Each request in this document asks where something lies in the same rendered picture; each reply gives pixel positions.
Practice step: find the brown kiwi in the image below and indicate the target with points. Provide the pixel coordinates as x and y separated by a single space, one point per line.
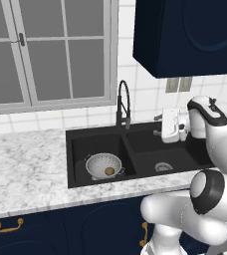
109 171

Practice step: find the grey framed window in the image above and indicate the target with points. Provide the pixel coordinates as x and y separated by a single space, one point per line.
49 50

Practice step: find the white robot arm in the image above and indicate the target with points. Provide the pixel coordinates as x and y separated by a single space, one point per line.
218 139

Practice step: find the black double sink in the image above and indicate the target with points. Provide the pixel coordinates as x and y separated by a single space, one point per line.
142 152

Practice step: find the black spring faucet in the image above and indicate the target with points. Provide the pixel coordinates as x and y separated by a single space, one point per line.
119 113

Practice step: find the white metal colander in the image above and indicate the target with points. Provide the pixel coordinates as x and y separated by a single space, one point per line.
99 164

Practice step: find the grey window latch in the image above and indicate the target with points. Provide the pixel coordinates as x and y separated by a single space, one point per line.
21 39

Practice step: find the navy cupboard door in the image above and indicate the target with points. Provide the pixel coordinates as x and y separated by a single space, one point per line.
105 229

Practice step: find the navy wall cupboard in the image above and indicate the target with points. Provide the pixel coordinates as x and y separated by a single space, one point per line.
191 36

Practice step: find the silver sink drain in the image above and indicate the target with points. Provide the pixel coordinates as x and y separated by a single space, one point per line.
162 166

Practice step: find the grey wall outlet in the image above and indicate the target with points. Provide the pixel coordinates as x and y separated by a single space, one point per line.
185 84
172 85

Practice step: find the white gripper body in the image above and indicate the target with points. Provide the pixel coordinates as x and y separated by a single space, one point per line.
169 126

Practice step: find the navy drawer front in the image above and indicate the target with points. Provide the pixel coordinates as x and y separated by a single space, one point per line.
29 237

